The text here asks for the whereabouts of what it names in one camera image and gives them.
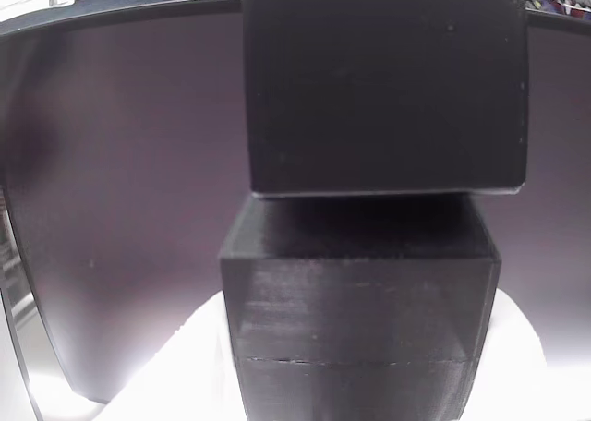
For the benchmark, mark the large dark glossy panel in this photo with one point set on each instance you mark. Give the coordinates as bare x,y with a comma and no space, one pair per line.
138,162

